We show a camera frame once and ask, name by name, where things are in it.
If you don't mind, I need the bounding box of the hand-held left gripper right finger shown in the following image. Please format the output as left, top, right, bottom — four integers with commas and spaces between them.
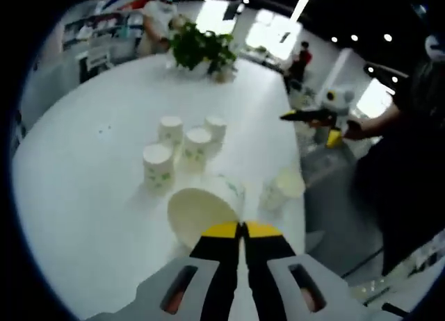
242, 220, 370, 321

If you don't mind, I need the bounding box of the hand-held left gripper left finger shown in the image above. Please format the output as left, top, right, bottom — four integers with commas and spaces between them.
133, 220, 243, 321

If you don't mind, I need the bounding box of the paper cup with green print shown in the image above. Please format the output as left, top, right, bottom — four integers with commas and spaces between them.
159, 115, 184, 151
260, 167, 306, 211
142, 142, 174, 193
204, 115, 227, 151
167, 174, 246, 249
183, 127, 213, 169

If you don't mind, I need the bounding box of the person's right hand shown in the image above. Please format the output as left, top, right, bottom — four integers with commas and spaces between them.
342, 117, 371, 141

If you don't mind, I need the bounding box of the straight ceiling light strip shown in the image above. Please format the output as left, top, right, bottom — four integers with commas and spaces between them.
290, 0, 318, 23

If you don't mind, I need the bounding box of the white worn device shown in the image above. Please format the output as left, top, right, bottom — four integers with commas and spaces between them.
426, 34, 445, 61

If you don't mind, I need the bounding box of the green potted plant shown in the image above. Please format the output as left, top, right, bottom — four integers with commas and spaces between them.
168, 22, 239, 81

